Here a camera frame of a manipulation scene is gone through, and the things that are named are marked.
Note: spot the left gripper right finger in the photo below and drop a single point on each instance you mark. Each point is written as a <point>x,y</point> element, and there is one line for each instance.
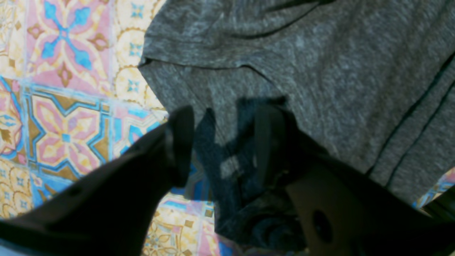
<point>341,211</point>

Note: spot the grey t-shirt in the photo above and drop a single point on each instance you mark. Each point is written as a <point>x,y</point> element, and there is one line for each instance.
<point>371,81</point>

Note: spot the patterned tablecloth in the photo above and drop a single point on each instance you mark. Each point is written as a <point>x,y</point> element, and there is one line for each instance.
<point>73,99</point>

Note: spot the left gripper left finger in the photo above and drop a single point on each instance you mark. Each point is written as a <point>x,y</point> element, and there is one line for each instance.
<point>108,212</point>

